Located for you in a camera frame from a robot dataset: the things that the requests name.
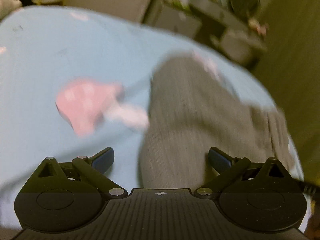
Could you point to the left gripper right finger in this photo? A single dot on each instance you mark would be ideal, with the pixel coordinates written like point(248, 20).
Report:
point(229, 170)

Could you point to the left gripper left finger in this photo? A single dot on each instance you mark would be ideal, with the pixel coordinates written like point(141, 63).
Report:
point(92, 170)

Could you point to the grey sweatpants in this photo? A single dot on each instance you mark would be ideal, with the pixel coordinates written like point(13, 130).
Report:
point(191, 112)

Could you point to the light blue bed sheet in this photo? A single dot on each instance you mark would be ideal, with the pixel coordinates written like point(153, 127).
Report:
point(44, 49)

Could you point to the grey pleated curtain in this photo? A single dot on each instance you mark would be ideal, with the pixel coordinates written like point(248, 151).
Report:
point(290, 72)

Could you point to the grey scalloped chair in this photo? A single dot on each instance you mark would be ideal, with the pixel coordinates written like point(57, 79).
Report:
point(241, 47)

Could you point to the grey vanity desk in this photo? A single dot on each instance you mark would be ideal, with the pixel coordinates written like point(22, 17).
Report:
point(216, 17)

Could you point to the pink plush on desk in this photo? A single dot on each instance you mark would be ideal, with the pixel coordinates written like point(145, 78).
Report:
point(256, 26)

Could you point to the grey bedside cabinet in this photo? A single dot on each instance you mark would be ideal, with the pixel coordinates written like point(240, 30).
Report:
point(175, 21)

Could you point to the round vanity mirror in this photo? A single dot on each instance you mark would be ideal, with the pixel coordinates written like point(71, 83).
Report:
point(244, 9)

